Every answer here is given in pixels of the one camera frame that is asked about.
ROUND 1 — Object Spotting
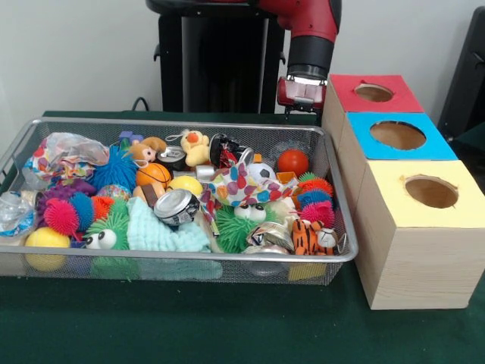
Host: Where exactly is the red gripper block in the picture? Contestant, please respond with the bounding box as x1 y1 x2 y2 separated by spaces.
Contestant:
277 77 327 114

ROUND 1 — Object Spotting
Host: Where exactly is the wooden box with three holes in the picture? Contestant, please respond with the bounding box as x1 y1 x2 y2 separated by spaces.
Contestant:
320 73 485 310

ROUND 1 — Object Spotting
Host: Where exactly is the red-orange ball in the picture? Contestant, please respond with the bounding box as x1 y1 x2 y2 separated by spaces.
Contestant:
277 149 310 177

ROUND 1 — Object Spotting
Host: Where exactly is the small soccer ball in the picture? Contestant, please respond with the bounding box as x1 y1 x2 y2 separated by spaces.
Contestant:
248 162 277 181

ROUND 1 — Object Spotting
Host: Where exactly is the polka-dot crumpled cloth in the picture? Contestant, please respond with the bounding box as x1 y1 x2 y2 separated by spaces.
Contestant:
200 161 300 228

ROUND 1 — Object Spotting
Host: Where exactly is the yellow duck plush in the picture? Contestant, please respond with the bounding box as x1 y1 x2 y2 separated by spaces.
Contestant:
180 129 211 168

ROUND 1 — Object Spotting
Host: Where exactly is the orange tiger plush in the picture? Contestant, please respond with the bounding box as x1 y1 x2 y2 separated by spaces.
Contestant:
291 219 339 256

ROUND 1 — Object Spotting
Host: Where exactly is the plain yellow ball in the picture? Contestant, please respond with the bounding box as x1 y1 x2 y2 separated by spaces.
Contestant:
166 175 204 196

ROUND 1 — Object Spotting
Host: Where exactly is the black upright panel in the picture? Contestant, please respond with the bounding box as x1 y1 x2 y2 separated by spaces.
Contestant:
437 5 485 143

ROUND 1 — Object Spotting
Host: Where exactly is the crushed silver can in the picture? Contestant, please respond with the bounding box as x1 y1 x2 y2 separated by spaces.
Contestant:
153 188 201 228

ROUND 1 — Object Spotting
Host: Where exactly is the small orange basketball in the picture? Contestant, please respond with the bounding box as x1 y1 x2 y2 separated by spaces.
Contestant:
135 162 172 189

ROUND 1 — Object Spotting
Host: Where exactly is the dark green side tablecloth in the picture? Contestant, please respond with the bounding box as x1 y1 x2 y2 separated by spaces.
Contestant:
450 121 485 179

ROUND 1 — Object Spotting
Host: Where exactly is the mint green cloth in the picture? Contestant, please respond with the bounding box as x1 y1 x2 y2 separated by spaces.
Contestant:
125 196 212 254

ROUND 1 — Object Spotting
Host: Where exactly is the blue spiky ball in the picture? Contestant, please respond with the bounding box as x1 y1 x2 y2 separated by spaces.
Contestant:
90 146 139 190

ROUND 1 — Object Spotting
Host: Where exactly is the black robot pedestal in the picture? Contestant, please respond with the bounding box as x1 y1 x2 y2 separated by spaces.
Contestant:
145 0 295 114

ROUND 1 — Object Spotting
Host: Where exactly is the silver wire mesh bin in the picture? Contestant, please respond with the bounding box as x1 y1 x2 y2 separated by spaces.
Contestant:
0 117 359 286

